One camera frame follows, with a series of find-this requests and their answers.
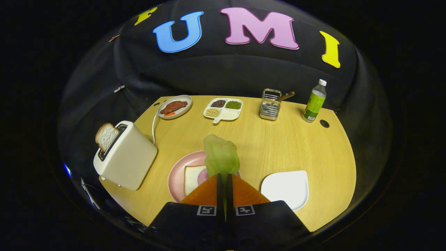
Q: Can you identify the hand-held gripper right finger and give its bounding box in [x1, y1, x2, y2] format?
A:
[226, 173, 310, 250]

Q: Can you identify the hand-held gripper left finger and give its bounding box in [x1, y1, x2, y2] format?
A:
[145, 173, 225, 250]

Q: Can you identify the green lettuce leaf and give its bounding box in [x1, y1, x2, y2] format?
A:
[203, 134, 241, 183]

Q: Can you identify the toast bread slice brown crust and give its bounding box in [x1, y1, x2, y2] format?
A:
[95, 123, 120, 152]

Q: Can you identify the white sandwich bread slice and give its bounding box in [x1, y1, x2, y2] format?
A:
[184, 165, 208, 197]

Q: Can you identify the round pink plate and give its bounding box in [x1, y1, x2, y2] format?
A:
[168, 151, 241, 203]

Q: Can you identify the white leaf-shaped plate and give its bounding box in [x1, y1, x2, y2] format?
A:
[261, 170, 309, 212]

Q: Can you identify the white divided bean dish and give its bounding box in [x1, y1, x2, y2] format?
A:
[203, 98, 243, 124]

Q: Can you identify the cream white toaster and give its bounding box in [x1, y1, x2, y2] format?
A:
[93, 121, 158, 191]

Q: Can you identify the round beige plate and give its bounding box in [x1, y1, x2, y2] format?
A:
[157, 95, 193, 120]

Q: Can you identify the brown meat steak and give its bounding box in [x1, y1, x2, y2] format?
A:
[160, 101, 188, 115]

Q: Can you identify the black backdrop cloth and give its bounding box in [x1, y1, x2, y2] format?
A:
[57, 0, 394, 210]

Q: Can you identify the green drink bottle white cap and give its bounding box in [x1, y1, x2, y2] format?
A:
[302, 79, 327, 123]

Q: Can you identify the white toaster power cable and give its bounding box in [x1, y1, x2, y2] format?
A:
[152, 112, 160, 145]

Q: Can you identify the metal wire utensil holder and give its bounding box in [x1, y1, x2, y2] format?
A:
[259, 89, 282, 121]

